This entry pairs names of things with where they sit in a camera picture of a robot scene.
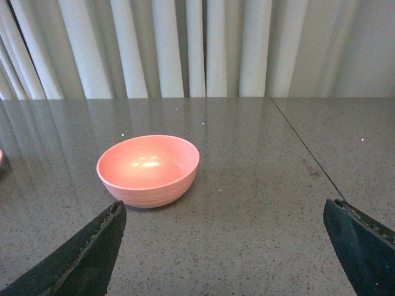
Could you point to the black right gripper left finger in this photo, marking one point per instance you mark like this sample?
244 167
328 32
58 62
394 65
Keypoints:
81 266

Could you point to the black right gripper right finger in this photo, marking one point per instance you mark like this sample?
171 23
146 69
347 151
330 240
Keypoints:
364 247

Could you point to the pink bowl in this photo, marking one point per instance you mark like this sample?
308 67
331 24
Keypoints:
149 171

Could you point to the white pleated curtain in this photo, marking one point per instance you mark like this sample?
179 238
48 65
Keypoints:
144 49

